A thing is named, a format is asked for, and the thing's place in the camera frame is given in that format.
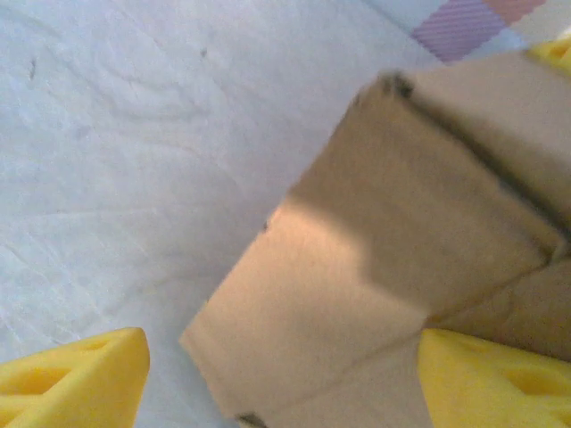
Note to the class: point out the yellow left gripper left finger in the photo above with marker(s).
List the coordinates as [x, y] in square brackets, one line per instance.
[76, 383]

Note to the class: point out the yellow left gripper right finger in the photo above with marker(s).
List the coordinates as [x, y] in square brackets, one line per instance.
[482, 388]

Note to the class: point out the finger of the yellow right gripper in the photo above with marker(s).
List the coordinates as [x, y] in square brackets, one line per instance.
[557, 55]

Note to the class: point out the brown cardboard paper box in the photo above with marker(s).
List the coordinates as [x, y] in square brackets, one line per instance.
[379, 232]

